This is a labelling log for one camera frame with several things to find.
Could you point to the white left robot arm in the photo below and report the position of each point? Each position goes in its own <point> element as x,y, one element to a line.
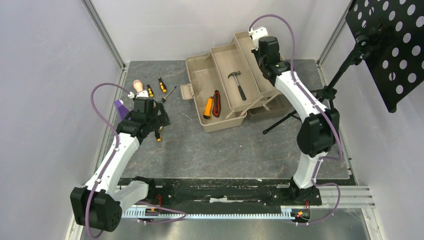
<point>99,204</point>

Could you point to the aluminium frame rail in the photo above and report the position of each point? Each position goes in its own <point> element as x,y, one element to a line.
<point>101,28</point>

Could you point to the thin black-yellow screwdriver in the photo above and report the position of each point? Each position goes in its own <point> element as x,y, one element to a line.
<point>158,135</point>

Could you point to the purple box with grid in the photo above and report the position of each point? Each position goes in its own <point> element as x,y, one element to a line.
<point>121,109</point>

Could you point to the small black-yellow screwdriver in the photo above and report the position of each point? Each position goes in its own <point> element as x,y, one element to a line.
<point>149,88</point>

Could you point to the beige wooden handle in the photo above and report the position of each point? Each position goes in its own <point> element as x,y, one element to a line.
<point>138,86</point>

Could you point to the large black-yellow Phillips screwdriver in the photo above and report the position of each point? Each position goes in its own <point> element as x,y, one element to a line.
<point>164,99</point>

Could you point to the medium black-yellow screwdriver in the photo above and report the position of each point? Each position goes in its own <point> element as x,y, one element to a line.
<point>162,85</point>

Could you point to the black tripod stand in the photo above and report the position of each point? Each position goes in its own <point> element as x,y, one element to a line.
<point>323,99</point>

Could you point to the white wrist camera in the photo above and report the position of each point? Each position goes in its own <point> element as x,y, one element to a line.
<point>257,33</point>
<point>141,94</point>

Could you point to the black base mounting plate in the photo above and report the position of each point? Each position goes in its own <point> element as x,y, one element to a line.
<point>225,196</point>

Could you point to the black perforated panel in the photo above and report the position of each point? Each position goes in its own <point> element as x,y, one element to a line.
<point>395,29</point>

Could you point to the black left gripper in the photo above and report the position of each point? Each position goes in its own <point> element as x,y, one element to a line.
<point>162,120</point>

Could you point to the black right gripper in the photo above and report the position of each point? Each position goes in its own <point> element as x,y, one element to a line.
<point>263,58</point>

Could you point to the beige translucent tool box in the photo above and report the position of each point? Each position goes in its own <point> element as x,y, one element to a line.
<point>209,72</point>

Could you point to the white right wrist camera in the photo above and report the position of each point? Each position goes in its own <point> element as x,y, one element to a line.
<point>257,33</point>

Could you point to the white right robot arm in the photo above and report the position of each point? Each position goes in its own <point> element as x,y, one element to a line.
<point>319,128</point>

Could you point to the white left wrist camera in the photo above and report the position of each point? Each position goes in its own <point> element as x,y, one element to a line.
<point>141,94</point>

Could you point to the red black utility knife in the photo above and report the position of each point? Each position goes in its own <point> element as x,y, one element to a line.
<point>216,108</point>

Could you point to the claw hammer black grip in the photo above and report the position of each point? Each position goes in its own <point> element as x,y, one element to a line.
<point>235,75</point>

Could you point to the orange handled tool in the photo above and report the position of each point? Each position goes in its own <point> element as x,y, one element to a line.
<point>207,113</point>

